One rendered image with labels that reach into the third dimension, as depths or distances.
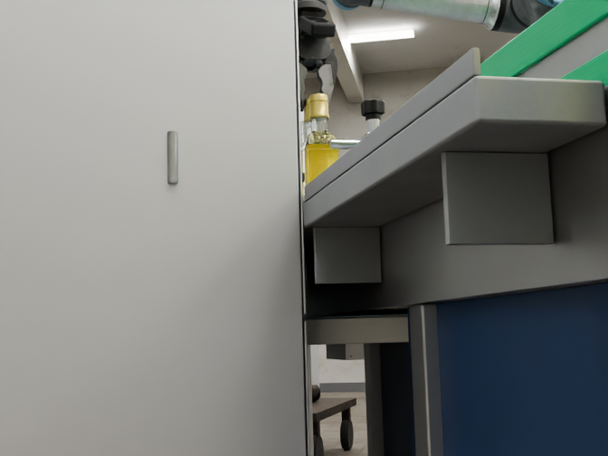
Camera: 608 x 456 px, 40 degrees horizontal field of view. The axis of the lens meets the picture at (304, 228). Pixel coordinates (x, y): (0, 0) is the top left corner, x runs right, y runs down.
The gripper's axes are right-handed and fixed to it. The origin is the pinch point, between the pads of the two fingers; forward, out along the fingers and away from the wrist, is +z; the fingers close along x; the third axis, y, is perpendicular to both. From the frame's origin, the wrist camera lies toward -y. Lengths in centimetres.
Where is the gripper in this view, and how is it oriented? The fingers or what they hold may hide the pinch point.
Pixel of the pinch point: (313, 103)
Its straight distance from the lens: 160.8
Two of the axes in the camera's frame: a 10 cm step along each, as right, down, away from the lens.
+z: 0.3, 9.9, -1.3
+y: -2.3, 1.3, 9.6
